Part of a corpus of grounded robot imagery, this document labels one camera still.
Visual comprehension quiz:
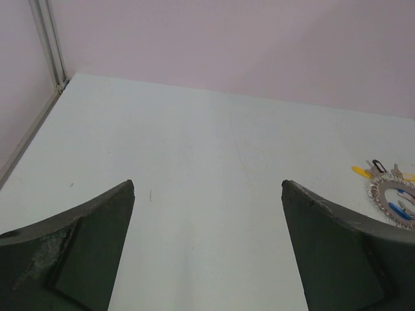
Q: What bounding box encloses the silver disc keyring organiser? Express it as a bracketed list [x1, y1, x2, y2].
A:
[367, 172, 414, 231]

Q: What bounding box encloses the small yellow key tag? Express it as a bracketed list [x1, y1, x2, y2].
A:
[403, 174, 415, 182]

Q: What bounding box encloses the blue key tag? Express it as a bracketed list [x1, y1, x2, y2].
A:
[388, 202, 412, 220]

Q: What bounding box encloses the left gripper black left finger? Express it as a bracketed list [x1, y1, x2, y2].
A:
[1, 180, 134, 310]

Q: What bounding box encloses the aluminium frame left post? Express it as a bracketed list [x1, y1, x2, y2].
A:
[1, 1, 69, 184]

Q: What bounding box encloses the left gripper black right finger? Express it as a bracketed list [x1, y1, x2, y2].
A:
[281, 180, 414, 310]

